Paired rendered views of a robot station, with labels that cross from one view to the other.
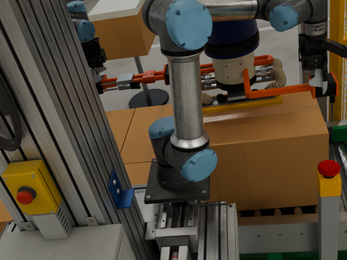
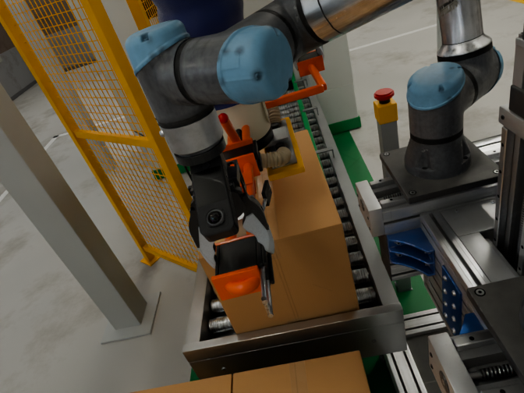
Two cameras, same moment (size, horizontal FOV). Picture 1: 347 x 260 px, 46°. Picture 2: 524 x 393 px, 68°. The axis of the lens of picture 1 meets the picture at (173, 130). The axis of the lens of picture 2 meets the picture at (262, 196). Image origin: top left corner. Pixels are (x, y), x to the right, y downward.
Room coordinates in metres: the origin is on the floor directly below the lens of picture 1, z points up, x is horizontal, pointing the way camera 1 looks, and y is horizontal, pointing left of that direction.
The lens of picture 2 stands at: (1.63, 0.76, 1.62)
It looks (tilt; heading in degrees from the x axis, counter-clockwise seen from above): 33 degrees down; 264
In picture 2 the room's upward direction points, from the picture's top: 19 degrees counter-clockwise
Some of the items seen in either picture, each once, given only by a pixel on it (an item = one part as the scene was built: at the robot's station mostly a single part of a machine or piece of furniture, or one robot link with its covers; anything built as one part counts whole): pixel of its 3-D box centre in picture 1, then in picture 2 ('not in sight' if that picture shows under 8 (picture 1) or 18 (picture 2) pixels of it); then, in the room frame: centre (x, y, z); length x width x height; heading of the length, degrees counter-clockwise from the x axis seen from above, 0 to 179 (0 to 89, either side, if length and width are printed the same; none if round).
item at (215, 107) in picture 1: (237, 98); (279, 141); (1.42, -0.29, 1.10); 0.34 x 0.10 x 0.05; 77
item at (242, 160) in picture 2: (174, 73); (239, 160); (1.57, -0.06, 1.20); 0.10 x 0.08 x 0.06; 167
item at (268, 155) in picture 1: (252, 148); (277, 228); (1.51, -0.34, 0.75); 0.60 x 0.40 x 0.40; 77
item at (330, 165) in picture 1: (328, 169); (384, 96); (0.98, -0.46, 1.02); 0.07 x 0.07 x 0.04
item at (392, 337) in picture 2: not in sight; (297, 353); (1.61, -0.03, 0.47); 0.70 x 0.03 x 0.15; 165
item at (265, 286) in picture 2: (106, 88); (267, 235); (1.59, 0.24, 1.20); 0.31 x 0.03 x 0.05; 77
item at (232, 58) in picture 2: not in sight; (242, 61); (1.56, 0.32, 1.51); 0.11 x 0.11 x 0.08; 43
